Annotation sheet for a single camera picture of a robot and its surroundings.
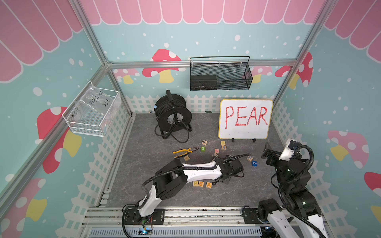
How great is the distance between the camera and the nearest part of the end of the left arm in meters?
0.62

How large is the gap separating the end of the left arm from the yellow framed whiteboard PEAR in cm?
35

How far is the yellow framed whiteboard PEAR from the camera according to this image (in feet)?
3.17
